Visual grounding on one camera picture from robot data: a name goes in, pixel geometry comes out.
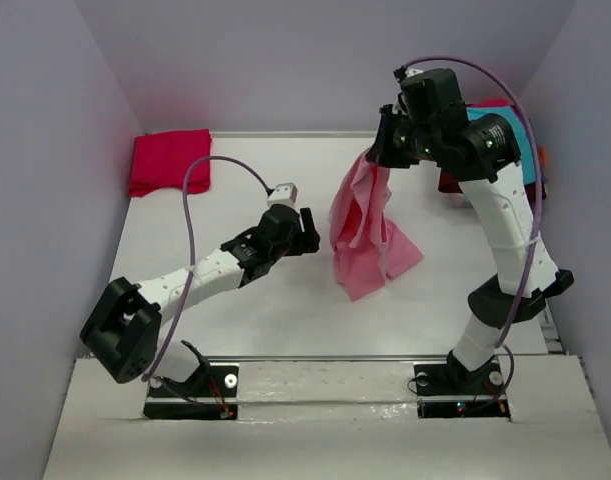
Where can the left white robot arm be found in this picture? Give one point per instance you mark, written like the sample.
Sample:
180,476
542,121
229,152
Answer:
123,330

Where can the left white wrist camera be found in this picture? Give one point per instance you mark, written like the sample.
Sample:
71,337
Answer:
283,194

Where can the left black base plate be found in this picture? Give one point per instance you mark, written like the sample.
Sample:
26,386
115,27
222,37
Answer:
213,399

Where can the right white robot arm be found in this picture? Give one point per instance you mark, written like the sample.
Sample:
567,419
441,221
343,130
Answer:
485,161

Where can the teal t shirt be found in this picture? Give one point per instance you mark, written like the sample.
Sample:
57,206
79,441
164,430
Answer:
510,114

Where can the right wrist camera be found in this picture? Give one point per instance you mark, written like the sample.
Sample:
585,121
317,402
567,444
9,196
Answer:
404,72

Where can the dark maroon t shirt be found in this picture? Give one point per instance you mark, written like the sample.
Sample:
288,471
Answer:
448,185

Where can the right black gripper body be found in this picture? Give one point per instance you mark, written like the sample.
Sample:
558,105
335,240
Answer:
414,140

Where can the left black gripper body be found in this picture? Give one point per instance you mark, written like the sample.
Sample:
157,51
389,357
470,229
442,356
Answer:
288,248

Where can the folded red t shirt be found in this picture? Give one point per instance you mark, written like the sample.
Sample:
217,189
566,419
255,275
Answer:
161,160

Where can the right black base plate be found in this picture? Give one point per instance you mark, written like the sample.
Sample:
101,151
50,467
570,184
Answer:
460,395

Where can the magenta t shirt in pile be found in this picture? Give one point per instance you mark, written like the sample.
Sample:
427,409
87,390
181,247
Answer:
492,104

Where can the pink t shirt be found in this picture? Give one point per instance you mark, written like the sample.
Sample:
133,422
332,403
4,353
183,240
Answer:
368,248

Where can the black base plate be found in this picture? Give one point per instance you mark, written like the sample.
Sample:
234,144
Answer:
213,399
460,395

